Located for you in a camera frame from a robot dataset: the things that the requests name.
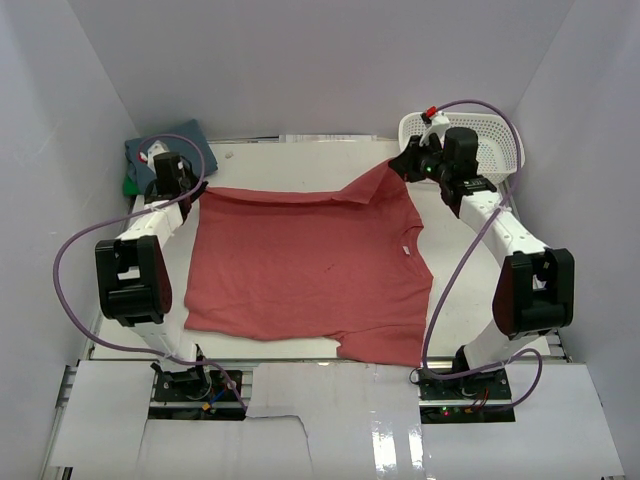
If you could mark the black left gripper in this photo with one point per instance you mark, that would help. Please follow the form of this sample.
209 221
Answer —
200 189

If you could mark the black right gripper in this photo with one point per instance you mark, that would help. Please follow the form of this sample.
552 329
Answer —
406 164

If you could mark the red t shirt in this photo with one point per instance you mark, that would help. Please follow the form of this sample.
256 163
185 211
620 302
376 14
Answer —
342 265

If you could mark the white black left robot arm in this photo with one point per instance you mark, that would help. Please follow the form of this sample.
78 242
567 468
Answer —
133 280

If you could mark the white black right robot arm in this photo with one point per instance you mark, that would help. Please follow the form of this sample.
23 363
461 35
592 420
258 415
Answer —
535 289

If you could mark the folded blue t shirt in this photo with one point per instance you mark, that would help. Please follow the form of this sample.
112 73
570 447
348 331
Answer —
187 139

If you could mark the folded green t shirt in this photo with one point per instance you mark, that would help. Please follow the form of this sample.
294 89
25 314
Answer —
130 187

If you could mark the white perforated plastic basket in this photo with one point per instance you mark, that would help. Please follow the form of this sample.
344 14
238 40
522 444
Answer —
496 152

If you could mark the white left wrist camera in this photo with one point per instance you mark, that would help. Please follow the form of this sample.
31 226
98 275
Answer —
156 148

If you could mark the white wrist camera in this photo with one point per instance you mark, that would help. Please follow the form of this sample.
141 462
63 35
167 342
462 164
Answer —
156 148
436 123

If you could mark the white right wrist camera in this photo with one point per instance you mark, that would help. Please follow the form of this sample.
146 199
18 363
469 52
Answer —
436 123

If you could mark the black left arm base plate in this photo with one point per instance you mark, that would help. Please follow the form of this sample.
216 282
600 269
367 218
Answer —
196 395

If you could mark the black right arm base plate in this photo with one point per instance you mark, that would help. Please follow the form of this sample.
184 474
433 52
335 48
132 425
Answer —
480 399

